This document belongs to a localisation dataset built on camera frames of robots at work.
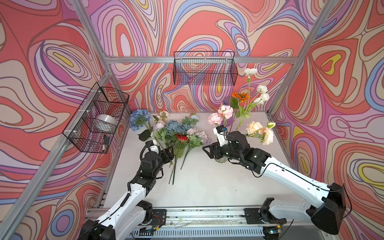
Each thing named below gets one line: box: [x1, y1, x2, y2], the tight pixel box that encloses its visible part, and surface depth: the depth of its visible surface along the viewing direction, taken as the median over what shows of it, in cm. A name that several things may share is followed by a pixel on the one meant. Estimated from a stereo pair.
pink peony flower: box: [208, 104, 234, 126], surface depth 73 cm
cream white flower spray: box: [235, 68, 276, 146], surface depth 69 cm
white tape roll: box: [92, 114, 118, 133], surface depth 74 cm
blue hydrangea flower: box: [129, 109, 151, 133], surface depth 107 cm
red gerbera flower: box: [172, 134, 190, 185], surface depth 94 cm
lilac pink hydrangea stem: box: [180, 128, 211, 170], surface depth 95 cm
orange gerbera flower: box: [229, 92, 250, 121], surface depth 75 cm
